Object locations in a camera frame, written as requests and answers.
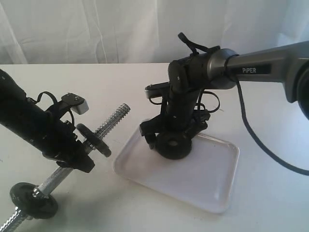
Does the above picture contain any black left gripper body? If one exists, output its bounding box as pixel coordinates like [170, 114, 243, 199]
[42, 113, 81, 167]

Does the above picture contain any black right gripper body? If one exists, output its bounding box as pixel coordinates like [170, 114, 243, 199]
[140, 86, 209, 136]

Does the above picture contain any black weight plate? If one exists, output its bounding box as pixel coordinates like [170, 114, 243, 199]
[155, 132, 192, 160]
[10, 182, 58, 219]
[76, 123, 112, 157]

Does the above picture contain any chrome threaded dumbbell bar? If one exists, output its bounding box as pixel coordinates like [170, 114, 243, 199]
[0, 103, 130, 232]

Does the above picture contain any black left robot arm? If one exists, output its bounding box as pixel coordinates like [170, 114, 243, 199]
[0, 70, 95, 173]

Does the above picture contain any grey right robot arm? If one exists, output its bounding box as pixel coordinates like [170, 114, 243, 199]
[140, 42, 309, 148]

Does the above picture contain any white rectangular plastic tray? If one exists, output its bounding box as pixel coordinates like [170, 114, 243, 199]
[113, 130, 240, 214]

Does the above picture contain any white backdrop curtain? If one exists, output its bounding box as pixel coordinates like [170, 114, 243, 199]
[0, 0, 309, 64]

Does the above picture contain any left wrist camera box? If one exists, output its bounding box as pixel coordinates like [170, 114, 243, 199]
[61, 93, 89, 115]

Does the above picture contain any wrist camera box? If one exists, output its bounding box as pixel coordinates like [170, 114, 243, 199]
[145, 82, 170, 99]
[61, 93, 89, 115]

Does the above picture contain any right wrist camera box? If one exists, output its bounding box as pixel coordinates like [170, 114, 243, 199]
[145, 82, 170, 99]

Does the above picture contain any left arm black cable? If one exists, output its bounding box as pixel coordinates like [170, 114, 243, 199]
[28, 91, 74, 126]

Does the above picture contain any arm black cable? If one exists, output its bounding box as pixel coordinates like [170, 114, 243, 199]
[28, 91, 74, 126]
[148, 32, 309, 176]

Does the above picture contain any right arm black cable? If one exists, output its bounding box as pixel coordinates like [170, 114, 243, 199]
[148, 32, 309, 176]

